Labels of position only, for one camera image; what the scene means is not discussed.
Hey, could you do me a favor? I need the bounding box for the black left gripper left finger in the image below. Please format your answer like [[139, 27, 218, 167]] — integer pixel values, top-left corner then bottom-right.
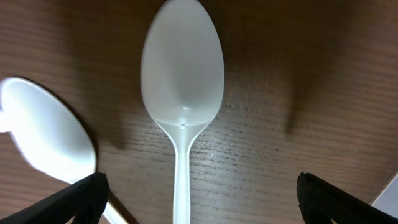
[[1, 172, 110, 224]]

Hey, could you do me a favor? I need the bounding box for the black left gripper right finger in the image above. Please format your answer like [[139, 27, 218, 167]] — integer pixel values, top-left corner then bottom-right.
[[297, 172, 397, 224]]

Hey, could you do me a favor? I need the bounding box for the white plastic spoon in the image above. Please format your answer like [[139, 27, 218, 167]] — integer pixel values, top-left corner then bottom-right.
[[141, 0, 224, 224], [0, 111, 10, 133], [1, 77, 126, 223]]

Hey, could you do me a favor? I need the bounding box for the clear perforated plastic basket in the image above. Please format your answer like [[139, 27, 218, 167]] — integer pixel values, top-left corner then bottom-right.
[[372, 175, 397, 217]]

